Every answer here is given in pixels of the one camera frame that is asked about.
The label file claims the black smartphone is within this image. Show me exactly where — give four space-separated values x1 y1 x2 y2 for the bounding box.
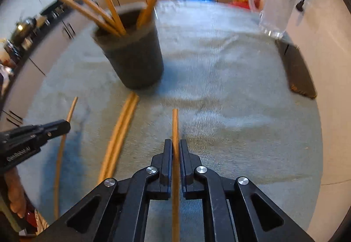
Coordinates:
276 40 317 100

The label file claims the grey-blue table cloth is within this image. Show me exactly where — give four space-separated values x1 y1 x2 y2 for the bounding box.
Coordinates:
18 0 322 241

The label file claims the clear glass mug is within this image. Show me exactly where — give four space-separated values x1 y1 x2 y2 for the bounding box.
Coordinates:
248 0 297 39

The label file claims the steel lidded pot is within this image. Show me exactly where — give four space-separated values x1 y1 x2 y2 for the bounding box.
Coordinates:
10 17 37 46

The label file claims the red plastic basin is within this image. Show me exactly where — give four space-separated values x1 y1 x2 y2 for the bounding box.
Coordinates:
230 0 261 9

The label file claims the dark utensil holder cup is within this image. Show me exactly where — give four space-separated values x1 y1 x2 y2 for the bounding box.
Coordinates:
92 2 164 90

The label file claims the person's hand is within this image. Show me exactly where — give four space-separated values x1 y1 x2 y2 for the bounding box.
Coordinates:
4 168 26 218

